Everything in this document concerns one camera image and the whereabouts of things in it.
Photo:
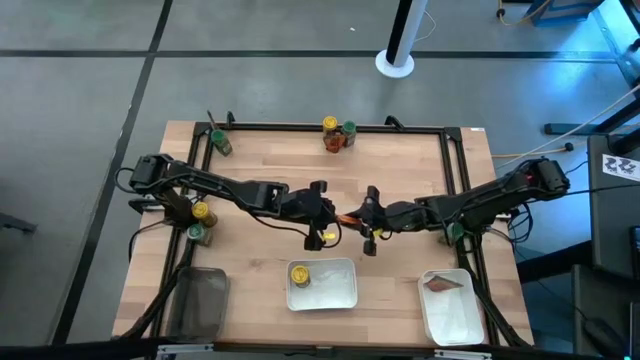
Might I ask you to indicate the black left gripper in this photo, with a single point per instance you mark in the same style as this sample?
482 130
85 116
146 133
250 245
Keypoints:
305 207

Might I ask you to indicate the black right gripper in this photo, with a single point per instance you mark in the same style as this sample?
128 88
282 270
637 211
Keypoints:
395 217

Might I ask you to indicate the yellow-lid spice jar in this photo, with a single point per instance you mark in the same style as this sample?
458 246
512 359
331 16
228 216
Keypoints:
330 123
300 275
201 210

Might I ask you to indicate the green-lid spice jar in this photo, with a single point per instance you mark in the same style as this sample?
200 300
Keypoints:
218 136
455 231
349 127
196 231

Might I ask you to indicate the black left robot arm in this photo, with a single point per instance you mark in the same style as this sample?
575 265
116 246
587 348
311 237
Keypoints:
220 182

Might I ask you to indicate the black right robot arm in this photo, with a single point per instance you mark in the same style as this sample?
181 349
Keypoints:
500 192

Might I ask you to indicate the white plastic bin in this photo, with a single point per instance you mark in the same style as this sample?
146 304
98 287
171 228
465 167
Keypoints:
450 320
330 295

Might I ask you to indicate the smoky grey plastic bin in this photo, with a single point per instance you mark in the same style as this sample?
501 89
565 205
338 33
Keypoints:
197 310

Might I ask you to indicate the black desk foot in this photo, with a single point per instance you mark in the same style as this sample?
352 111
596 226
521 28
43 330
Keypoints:
575 129

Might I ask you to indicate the black side table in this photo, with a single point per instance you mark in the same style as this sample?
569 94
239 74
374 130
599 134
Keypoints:
600 295

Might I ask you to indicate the black desk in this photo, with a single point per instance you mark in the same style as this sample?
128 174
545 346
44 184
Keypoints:
612 225

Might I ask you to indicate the white printed paper tag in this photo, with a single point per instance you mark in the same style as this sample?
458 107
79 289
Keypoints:
620 167

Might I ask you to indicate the black aluminium crossbar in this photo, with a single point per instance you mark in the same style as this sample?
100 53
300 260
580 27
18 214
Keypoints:
75 351

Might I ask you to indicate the black floor stand foot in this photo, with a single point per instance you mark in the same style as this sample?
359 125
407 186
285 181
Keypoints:
17 223

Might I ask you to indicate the black frame clamp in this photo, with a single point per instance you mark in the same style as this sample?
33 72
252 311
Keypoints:
395 121
230 119

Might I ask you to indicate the black aluminium table frame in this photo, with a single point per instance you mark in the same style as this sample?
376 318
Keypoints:
280 126

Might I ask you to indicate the black and white post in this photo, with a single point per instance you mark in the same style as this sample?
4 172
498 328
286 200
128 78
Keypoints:
400 30

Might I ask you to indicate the blue metal desk frame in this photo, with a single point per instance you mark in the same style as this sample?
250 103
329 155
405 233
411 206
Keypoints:
560 10

